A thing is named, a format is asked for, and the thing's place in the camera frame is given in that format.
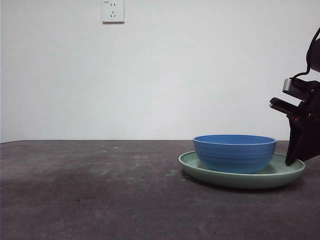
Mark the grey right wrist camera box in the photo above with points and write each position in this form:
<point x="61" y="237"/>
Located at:
<point x="290" y="87"/>

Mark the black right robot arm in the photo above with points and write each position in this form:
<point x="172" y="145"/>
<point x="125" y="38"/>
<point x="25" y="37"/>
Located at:
<point x="314" y="55"/>

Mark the blue ribbed bowl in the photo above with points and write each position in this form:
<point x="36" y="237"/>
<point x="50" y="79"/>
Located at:
<point x="232" y="155"/>

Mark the white wall socket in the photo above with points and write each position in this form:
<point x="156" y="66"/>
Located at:
<point x="113" y="12"/>

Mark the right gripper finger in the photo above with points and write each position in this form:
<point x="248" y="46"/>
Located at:
<point x="305" y="140"/>

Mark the pale green plate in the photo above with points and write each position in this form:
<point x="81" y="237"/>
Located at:
<point x="237" y="181"/>

